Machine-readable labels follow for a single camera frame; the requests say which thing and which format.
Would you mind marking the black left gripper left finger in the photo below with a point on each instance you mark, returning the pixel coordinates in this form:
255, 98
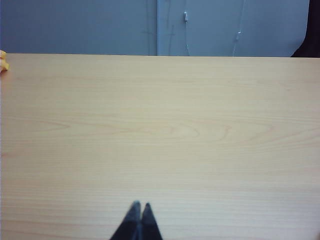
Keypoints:
130, 222

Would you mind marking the yellow object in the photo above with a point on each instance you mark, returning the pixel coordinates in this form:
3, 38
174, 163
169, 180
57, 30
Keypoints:
3, 62

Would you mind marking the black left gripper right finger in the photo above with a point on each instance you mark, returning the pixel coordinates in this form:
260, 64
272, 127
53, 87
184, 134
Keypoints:
150, 225

